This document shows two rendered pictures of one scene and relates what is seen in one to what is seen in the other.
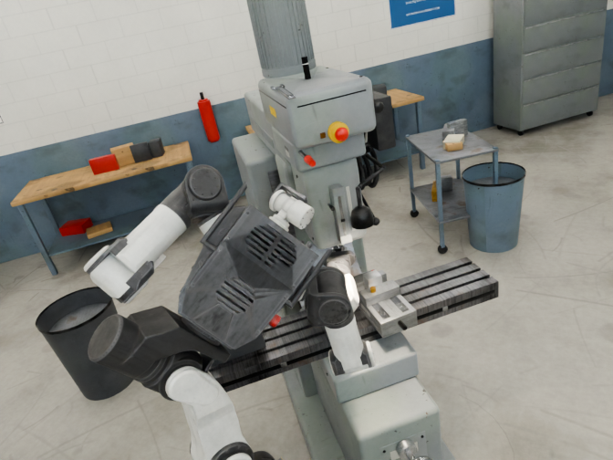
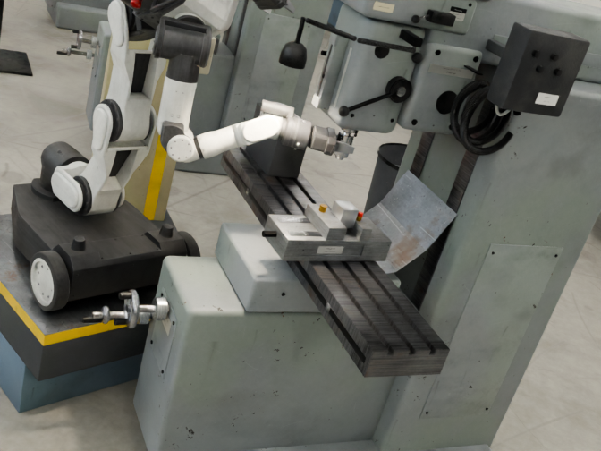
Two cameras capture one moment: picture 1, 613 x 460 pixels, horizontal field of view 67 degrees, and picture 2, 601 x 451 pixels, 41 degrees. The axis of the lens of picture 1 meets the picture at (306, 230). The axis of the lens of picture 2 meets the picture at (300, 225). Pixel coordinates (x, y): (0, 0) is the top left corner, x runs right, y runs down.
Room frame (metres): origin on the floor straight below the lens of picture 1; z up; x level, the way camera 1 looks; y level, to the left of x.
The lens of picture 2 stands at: (0.77, -2.23, 1.98)
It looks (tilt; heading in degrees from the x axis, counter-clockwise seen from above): 25 degrees down; 72
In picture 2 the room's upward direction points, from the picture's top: 16 degrees clockwise
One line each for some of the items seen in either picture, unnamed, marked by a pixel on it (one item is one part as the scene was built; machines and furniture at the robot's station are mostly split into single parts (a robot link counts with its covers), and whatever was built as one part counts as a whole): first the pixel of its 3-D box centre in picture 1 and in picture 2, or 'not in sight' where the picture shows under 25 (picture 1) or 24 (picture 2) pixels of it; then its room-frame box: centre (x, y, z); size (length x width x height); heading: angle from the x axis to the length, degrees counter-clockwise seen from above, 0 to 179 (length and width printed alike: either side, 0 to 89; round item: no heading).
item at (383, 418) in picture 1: (367, 402); (272, 358); (1.51, -0.11, 0.45); 0.81 x 0.32 x 0.60; 11
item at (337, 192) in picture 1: (340, 214); (330, 71); (1.43, -0.13, 1.45); 0.04 x 0.04 x 0.21; 11
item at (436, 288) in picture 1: (350, 320); (314, 239); (1.54, -0.10, 0.91); 1.24 x 0.23 x 0.08; 101
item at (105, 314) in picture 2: not in sight; (118, 314); (0.99, -0.07, 0.53); 0.22 x 0.06 x 0.06; 11
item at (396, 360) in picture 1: (354, 339); (306, 267); (1.54, -0.10, 0.81); 0.50 x 0.35 x 0.12; 11
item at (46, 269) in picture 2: not in sight; (48, 280); (0.77, 0.13, 0.50); 0.20 x 0.05 x 0.20; 120
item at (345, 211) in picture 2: (372, 280); (343, 214); (1.56, -0.22, 1.06); 0.06 x 0.05 x 0.06; 104
